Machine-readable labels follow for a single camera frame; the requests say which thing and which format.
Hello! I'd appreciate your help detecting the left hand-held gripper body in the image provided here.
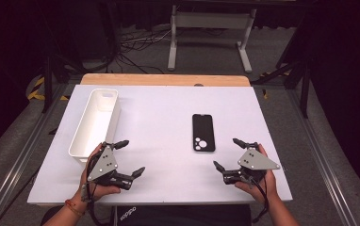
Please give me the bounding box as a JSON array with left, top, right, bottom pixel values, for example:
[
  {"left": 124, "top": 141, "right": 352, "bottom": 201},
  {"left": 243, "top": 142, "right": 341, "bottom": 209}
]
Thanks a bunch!
[{"left": 85, "top": 140, "right": 135, "bottom": 191}]

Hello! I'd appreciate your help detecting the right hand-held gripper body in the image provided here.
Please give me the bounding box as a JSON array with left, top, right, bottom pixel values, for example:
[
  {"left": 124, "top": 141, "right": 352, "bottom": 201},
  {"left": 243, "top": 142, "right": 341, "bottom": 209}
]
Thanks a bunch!
[{"left": 222, "top": 142, "right": 281, "bottom": 186}]

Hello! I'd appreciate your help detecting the white plastic storage bin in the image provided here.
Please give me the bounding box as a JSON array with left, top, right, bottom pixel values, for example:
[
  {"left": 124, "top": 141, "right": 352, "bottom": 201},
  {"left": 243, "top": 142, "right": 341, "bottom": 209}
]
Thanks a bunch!
[{"left": 68, "top": 88, "right": 122, "bottom": 165}]

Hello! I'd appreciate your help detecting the black phone case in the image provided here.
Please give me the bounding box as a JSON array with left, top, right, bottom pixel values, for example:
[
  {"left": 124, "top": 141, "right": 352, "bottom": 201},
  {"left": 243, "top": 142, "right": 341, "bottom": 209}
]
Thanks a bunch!
[{"left": 191, "top": 113, "right": 217, "bottom": 153}]

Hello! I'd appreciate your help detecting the person's left hand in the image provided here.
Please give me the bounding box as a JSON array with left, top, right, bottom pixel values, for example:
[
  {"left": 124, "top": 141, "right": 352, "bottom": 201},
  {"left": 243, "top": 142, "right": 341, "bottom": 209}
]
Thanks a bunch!
[{"left": 79, "top": 142, "right": 122, "bottom": 203}]

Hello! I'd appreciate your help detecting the person's right hand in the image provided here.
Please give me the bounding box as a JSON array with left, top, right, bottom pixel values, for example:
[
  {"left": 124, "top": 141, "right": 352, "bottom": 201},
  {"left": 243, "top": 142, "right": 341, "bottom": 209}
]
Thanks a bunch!
[{"left": 234, "top": 143, "right": 280, "bottom": 203}]

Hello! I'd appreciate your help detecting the white table board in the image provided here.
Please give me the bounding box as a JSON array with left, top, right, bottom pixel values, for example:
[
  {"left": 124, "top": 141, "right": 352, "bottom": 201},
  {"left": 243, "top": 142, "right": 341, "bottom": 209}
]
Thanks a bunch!
[{"left": 26, "top": 84, "right": 294, "bottom": 207}]

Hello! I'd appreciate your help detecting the person's black garment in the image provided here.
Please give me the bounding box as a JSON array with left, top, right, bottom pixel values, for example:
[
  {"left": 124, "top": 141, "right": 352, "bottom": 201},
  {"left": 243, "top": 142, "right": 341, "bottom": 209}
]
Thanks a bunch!
[{"left": 114, "top": 204, "right": 254, "bottom": 226}]

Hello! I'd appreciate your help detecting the wooden table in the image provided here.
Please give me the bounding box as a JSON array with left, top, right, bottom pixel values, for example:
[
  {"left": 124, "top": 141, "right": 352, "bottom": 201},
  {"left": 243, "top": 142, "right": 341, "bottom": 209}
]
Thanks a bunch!
[{"left": 79, "top": 73, "right": 252, "bottom": 88}]

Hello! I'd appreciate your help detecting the black tripod stand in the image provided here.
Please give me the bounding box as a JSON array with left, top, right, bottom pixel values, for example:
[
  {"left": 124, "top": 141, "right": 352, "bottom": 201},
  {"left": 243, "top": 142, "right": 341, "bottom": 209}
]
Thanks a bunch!
[{"left": 250, "top": 18, "right": 315, "bottom": 120}]

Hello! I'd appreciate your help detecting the yellow black floor tape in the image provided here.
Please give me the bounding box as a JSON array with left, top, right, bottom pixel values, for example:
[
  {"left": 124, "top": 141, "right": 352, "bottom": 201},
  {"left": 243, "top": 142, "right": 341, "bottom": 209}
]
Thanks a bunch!
[{"left": 26, "top": 76, "right": 71, "bottom": 102}]

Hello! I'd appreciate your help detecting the right hand-held gripper black cable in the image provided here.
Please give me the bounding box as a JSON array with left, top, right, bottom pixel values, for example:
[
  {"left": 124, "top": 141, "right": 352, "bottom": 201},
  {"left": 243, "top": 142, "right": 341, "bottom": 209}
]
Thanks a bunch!
[{"left": 250, "top": 174, "right": 270, "bottom": 224}]

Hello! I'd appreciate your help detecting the hand-held gripper black cable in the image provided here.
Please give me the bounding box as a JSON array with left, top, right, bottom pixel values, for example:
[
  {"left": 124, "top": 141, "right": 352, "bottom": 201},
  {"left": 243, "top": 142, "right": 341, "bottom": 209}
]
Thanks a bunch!
[
  {"left": 81, "top": 163, "right": 113, "bottom": 226},
  {"left": 250, "top": 174, "right": 270, "bottom": 224}
]

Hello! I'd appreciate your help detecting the left hand-held gripper black cable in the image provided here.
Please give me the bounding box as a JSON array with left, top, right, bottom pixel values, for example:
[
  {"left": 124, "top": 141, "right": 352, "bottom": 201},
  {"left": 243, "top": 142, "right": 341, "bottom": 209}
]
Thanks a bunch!
[{"left": 81, "top": 163, "right": 113, "bottom": 226}]

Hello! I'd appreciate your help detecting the orange bracelet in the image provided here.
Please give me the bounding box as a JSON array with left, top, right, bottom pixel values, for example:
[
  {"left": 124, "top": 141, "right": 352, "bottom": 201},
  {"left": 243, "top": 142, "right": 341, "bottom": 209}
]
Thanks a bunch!
[{"left": 64, "top": 199, "right": 86, "bottom": 218}]

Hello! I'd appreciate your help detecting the metal floor rail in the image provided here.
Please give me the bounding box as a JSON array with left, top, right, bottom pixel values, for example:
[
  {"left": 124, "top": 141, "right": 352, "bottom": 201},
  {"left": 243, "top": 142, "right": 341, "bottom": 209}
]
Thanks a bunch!
[
  {"left": 286, "top": 89, "right": 360, "bottom": 226},
  {"left": 0, "top": 84, "right": 73, "bottom": 226}
]

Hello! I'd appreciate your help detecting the bundle of floor cables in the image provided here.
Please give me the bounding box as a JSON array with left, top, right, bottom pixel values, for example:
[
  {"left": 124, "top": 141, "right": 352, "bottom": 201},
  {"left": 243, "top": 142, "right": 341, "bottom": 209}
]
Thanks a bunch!
[{"left": 115, "top": 26, "right": 173, "bottom": 75}]

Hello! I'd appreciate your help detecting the white metal stand frame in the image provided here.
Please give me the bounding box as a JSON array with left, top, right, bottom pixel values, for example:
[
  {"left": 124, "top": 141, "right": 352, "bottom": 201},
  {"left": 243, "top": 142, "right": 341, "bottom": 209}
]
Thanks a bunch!
[{"left": 167, "top": 4, "right": 257, "bottom": 74}]

